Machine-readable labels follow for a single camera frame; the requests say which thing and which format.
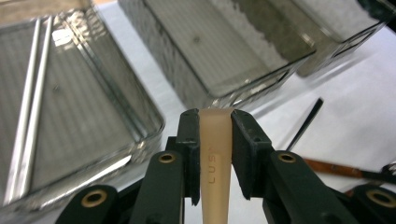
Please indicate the white chopstick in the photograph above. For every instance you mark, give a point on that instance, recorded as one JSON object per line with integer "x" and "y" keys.
{"x": 36, "y": 109}
{"x": 23, "y": 109}

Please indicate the metal chopstick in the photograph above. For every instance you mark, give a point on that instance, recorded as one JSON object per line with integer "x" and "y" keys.
{"x": 306, "y": 123}

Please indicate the clear grey plastic bin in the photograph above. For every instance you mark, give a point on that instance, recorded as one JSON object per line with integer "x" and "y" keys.
{"x": 77, "y": 109}
{"x": 336, "y": 18}
{"x": 218, "y": 56}

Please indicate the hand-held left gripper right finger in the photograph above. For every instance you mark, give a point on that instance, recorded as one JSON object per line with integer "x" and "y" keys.
{"x": 249, "y": 155}

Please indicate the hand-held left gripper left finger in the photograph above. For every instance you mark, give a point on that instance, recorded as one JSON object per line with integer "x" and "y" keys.
{"x": 188, "y": 149}

